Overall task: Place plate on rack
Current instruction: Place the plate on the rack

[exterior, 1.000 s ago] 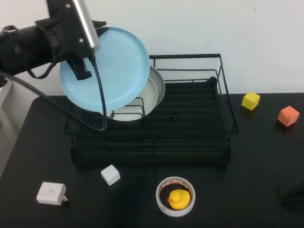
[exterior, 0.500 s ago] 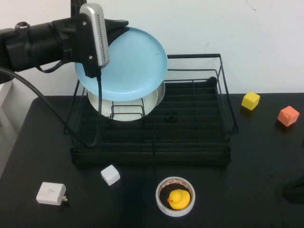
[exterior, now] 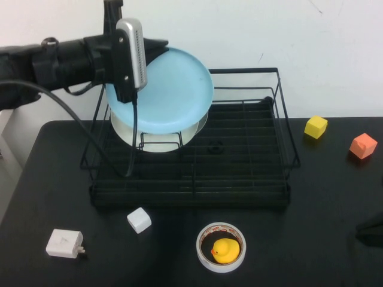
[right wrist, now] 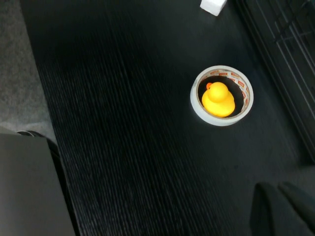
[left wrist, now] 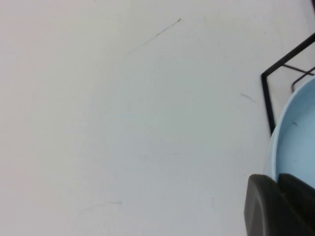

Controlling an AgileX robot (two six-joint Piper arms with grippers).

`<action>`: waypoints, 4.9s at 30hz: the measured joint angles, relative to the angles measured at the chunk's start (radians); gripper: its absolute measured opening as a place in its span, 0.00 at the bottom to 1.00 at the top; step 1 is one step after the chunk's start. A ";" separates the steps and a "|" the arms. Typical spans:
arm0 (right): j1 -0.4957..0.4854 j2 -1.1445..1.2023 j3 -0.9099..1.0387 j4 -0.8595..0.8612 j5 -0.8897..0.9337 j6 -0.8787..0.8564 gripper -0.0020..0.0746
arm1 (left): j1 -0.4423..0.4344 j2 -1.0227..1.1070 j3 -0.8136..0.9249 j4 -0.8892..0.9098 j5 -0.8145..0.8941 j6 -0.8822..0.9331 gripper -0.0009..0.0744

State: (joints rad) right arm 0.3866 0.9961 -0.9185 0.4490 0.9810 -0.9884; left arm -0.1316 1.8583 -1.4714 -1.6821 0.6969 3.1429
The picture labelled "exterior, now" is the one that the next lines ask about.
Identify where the black camera cable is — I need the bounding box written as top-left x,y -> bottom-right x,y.
0,80 -> 138,178

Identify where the orange cube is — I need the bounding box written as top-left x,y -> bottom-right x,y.
349,133 -> 378,160

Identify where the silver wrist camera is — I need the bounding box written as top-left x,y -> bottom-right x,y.
115,17 -> 149,104

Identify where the black wire dish rack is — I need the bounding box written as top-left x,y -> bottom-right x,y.
80,68 -> 302,209

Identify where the yellow rubber duck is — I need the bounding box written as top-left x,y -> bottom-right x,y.
211,238 -> 241,264

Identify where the white cube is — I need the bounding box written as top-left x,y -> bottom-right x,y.
126,206 -> 153,234

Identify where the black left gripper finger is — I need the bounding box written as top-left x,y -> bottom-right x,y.
143,37 -> 170,65

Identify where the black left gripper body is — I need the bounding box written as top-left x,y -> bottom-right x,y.
83,32 -> 119,87

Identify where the white plug charger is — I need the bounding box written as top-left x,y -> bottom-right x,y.
45,228 -> 87,259

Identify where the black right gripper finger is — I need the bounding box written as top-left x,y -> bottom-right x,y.
355,212 -> 383,248

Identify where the yellow cube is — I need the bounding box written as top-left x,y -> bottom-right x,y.
304,115 -> 329,139

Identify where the light blue round plate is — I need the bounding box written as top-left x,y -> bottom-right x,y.
105,47 -> 215,133

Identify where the black drip tray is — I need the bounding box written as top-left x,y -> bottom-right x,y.
90,97 -> 291,209

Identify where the white tape roll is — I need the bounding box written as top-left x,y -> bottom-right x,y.
196,221 -> 247,273

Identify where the white cabinet edge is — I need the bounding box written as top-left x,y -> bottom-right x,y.
0,109 -> 25,180

